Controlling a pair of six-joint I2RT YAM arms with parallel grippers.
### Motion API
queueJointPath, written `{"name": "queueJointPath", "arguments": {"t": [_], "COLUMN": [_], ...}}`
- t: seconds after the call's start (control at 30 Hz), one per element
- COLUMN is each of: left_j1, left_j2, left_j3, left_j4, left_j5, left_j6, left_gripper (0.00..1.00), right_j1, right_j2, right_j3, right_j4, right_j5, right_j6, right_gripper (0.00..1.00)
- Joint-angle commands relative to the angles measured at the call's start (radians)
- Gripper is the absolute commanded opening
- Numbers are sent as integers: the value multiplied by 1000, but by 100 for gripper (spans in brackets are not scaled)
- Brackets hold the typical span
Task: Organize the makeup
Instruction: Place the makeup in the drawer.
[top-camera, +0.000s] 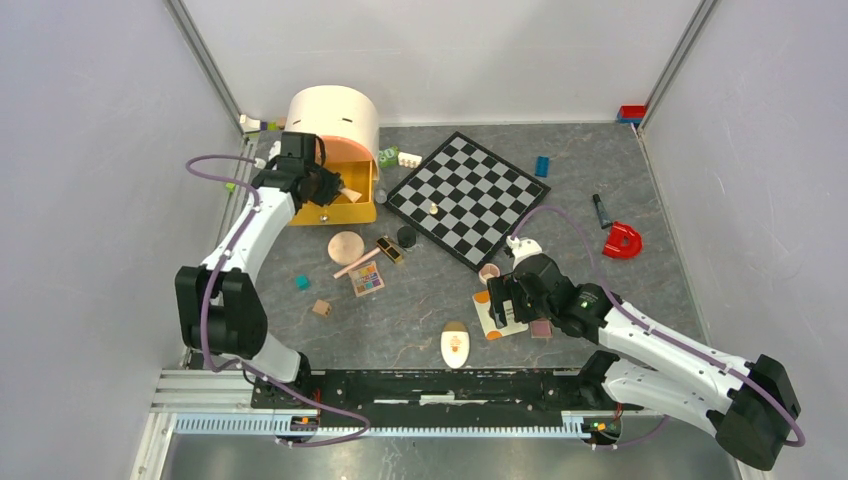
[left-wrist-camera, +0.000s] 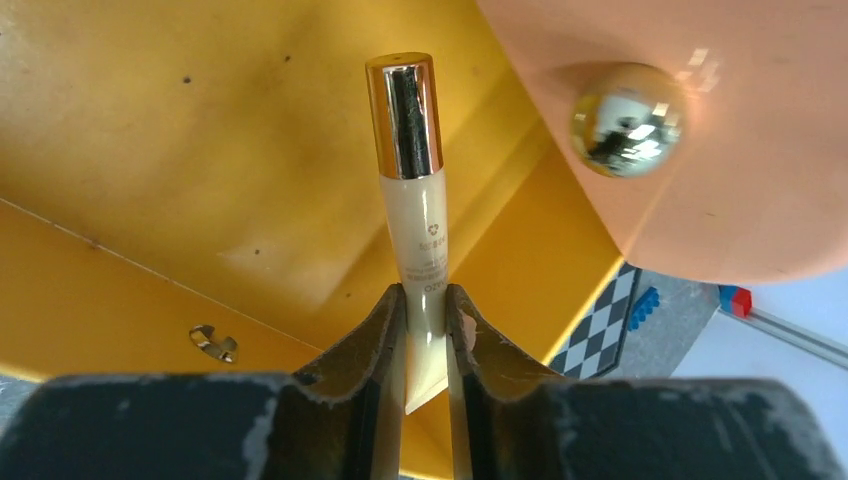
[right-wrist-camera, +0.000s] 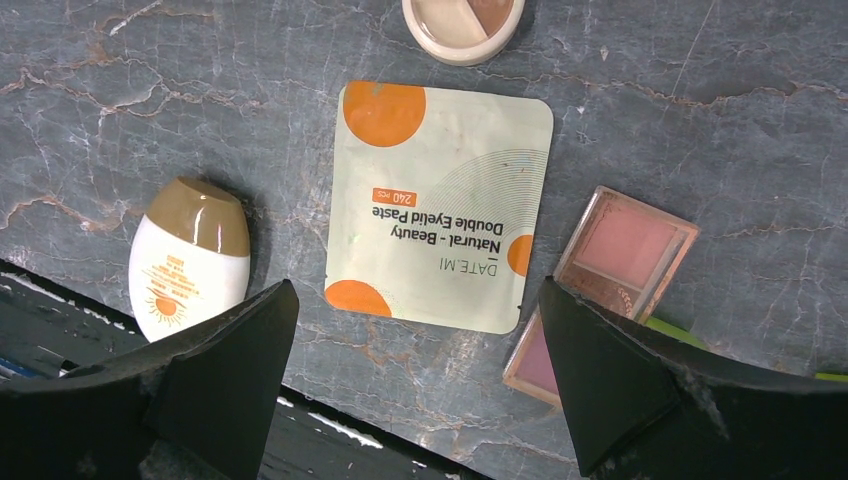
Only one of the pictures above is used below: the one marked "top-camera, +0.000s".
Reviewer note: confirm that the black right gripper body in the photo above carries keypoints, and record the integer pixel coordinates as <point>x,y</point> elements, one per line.
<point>525,309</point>

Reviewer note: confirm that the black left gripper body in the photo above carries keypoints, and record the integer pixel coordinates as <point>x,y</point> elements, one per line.
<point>324,184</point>

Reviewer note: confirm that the wooden handle makeup brush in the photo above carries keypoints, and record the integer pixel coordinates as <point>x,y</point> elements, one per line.
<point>351,195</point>

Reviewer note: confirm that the small round pink jar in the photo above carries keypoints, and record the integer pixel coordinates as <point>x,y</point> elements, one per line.
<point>488,271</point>

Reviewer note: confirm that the yellow drawer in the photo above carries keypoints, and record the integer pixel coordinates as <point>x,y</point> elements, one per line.
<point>358,176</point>

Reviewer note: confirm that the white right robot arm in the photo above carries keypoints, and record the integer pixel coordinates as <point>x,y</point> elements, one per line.
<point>749,407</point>

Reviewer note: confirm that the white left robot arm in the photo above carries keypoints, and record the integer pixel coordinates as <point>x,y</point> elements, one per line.
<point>220,312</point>

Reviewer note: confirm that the pink brown blush palette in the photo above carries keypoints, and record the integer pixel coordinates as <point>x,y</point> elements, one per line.
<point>541,329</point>

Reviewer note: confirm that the white orange sachet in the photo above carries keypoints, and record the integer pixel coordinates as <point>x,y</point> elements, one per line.
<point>481,302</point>

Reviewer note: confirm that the white round drawer organizer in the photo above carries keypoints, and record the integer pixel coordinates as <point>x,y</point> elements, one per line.
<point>335,110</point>

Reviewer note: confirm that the round pink compact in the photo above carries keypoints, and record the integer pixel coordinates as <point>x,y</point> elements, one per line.
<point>345,247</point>

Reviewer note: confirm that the green toy block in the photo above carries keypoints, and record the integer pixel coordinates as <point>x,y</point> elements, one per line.
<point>388,157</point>

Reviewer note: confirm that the pink lip pencil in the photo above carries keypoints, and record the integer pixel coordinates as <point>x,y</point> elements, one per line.
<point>367,256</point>

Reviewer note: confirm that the black tube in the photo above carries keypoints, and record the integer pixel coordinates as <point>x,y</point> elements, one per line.
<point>604,218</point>

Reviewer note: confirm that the red letter D toy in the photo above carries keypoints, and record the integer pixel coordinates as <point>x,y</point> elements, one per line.
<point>623,242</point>

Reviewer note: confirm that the small teal cube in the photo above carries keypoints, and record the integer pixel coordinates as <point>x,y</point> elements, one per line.
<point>302,282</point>

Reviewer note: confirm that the white lego brick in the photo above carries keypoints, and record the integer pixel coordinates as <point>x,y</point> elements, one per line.
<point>408,160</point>

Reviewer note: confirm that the black round cap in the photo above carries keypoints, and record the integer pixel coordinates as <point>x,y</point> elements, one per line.
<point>406,236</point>

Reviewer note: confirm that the black grey chessboard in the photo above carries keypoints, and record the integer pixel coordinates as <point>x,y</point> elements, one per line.
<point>481,198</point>

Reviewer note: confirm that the colourful eyeshadow palette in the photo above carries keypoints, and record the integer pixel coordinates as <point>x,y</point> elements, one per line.
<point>366,279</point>

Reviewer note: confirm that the blue lego brick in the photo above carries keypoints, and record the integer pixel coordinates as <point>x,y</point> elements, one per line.
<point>542,165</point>

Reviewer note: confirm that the small wooden cube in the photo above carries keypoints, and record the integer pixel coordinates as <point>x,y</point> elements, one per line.
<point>322,308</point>

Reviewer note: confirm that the red blue bricks corner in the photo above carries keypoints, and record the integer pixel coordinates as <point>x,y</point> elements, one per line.
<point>631,114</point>

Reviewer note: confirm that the black mounting rail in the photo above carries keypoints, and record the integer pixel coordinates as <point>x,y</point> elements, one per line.
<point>433,398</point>

